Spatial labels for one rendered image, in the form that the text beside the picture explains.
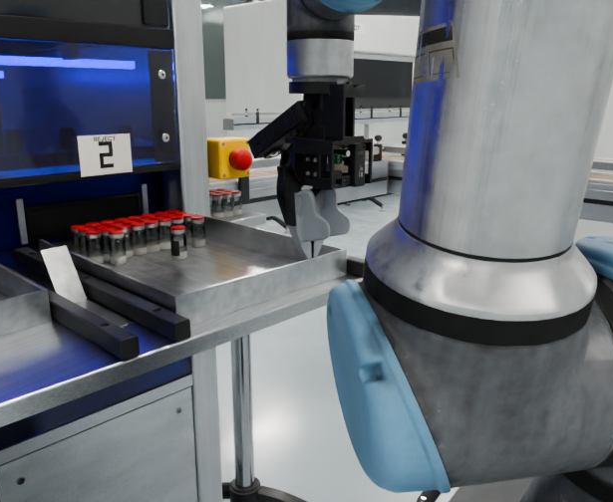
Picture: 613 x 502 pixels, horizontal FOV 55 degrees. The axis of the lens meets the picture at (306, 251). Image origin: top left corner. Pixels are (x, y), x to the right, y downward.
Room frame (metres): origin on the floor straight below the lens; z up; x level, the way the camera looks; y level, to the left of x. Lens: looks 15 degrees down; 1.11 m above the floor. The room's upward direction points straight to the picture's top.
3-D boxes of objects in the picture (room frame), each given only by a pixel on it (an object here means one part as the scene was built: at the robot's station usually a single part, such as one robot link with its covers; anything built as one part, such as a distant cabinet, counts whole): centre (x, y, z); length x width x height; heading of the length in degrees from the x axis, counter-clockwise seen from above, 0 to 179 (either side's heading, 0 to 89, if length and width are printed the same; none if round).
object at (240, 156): (1.07, 0.12, 0.99); 0.04 x 0.04 x 0.04; 46
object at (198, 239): (0.88, 0.17, 0.90); 0.02 x 0.02 x 0.05
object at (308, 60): (0.69, -0.02, 1.14); 0.08 x 0.08 x 0.05
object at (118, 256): (0.78, 0.26, 0.90); 0.02 x 0.02 x 0.05
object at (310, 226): (0.67, -0.01, 0.96); 0.06 x 0.03 x 0.09; 46
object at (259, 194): (1.41, 0.06, 0.92); 0.69 x 0.16 x 0.16; 136
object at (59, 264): (0.60, 0.24, 0.91); 0.14 x 0.03 x 0.06; 46
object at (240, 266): (0.76, 0.16, 0.90); 0.34 x 0.26 x 0.04; 45
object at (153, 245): (0.84, 0.24, 0.90); 0.18 x 0.02 x 0.05; 135
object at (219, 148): (1.10, 0.15, 1.00); 0.08 x 0.07 x 0.07; 46
